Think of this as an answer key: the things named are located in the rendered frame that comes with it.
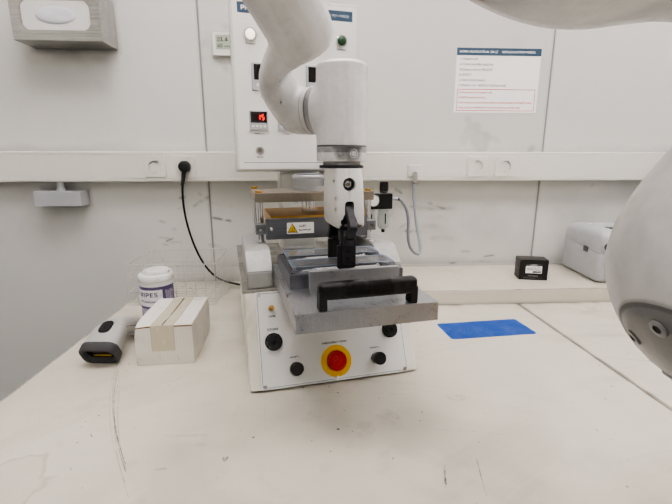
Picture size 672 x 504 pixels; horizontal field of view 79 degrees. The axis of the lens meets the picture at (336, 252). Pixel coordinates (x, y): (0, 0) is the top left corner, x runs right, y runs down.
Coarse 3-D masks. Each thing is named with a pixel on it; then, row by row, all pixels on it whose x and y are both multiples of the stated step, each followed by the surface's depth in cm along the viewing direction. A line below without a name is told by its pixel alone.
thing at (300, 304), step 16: (272, 272) 84; (320, 272) 63; (336, 272) 64; (352, 272) 64; (368, 272) 65; (384, 272) 66; (288, 288) 68; (288, 304) 62; (304, 304) 60; (336, 304) 60; (352, 304) 60; (368, 304) 60; (384, 304) 60; (400, 304) 60; (416, 304) 61; (432, 304) 61; (304, 320) 57; (320, 320) 57; (336, 320) 58; (352, 320) 58; (368, 320) 59; (384, 320) 60; (400, 320) 60; (416, 320) 61
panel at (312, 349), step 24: (264, 312) 80; (264, 336) 79; (288, 336) 80; (312, 336) 81; (336, 336) 82; (360, 336) 83; (384, 336) 84; (264, 360) 78; (288, 360) 79; (312, 360) 80; (360, 360) 82; (264, 384) 77; (288, 384) 78
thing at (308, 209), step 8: (264, 208) 105; (272, 208) 104; (280, 208) 104; (288, 208) 104; (296, 208) 104; (304, 208) 98; (312, 208) 98; (320, 208) 104; (264, 216) 105; (272, 216) 89; (280, 216) 90; (288, 216) 90; (296, 216) 91; (304, 216) 91; (312, 216) 92; (320, 216) 92
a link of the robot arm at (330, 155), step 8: (320, 152) 66; (328, 152) 65; (336, 152) 65; (344, 152) 65; (352, 152) 64; (360, 152) 66; (320, 160) 66; (328, 160) 65; (336, 160) 65; (344, 160) 65; (352, 160) 66; (360, 160) 66
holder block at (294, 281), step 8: (280, 256) 80; (280, 264) 78; (288, 272) 68; (304, 272) 68; (400, 272) 71; (288, 280) 68; (296, 280) 67; (304, 280) 67; (296, 288) 67; (304, 288) 68
